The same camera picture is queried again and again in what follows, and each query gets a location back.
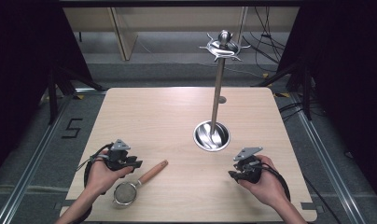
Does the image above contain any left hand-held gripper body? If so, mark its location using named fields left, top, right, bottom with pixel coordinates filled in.
left=105, top=139, right=138, bottom=172

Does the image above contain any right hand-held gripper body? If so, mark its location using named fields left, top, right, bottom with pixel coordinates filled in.
left=232, top=147, right=267, bottom=185

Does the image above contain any mesh strainer with wooden handle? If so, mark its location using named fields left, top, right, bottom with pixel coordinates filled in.
left=112, top=159, right=170, bottom=209

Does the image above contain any person's left hand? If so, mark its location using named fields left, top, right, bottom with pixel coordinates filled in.
left=85, top=150, right=134, bottom=198

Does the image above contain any person's right hand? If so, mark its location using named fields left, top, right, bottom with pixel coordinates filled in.
left=238, top=154, right=287, bottom=209

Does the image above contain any black tape floor numeral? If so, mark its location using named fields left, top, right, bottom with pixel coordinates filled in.
left=61, top=117, right=84, bottom=140

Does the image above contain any steel utensil hanging rack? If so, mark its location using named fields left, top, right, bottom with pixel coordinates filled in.
left=192, top=29, right=252, bottom=153

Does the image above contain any black metal stand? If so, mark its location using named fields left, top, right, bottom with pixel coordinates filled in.
left=46, top=63, right=106, bottom=126
left=251, top=57, right=314, bottom=121

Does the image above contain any dark curtain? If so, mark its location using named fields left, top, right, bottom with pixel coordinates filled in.
left=275, top=0, right=377, bottom=203
left=0, top=0, right=95, bottom=183

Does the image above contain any light wooden cabinet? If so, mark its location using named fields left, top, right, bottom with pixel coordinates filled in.
left=63, top=7, right=300, bottom=62

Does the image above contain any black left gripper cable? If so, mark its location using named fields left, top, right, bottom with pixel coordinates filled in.
left=76, top=142, right=116, bottom=189

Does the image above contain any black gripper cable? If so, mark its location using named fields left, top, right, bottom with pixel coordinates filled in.
left=76, top=142, right=116, bottom=189
left=259, top=161, right=292, bottom=203

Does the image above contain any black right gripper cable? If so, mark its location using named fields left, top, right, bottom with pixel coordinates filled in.
left=259, top=161, right=292, bottom=203

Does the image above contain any black floor cable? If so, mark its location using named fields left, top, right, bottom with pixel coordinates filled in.
left=301, top=175, right=343, bottom=224
left=277, top=100, right=328, bottom=123

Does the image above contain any aluminium floor rail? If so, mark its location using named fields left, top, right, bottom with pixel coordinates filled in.
left=289, top=91, right=367, bottom=224
left=0, top=88, right=111, bottom=224

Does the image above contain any thin white floor cable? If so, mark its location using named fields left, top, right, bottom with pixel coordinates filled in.
left=135, top=36, right=264, bottom=79

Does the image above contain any bundle of black hanging cables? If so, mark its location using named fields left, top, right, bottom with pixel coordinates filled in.
left=242, top=7, right=287, bottom=75

